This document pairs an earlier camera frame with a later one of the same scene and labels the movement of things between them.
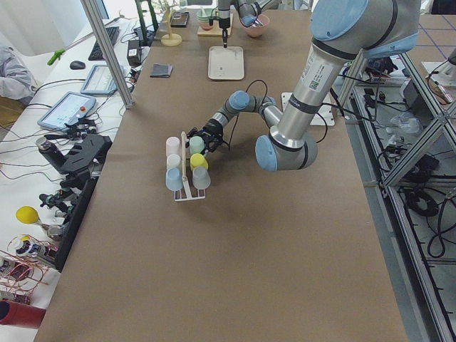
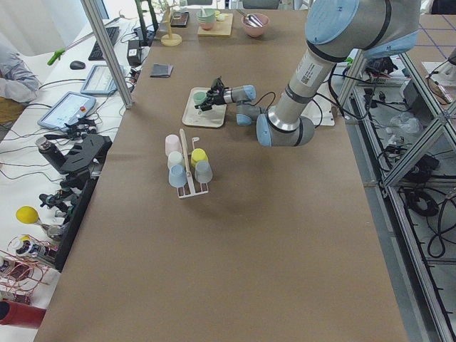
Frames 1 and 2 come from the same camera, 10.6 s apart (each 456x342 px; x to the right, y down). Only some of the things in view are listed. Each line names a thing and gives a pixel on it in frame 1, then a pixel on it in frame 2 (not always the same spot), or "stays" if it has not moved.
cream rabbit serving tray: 226,63 → 194,117
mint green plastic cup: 197,144 → 199,97
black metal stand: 82,168 stays
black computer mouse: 78,65 stays
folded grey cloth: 161,70 stays
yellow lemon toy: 26,214 stays
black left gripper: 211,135 → 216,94
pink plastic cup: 172,146 stays
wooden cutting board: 216,30 stays
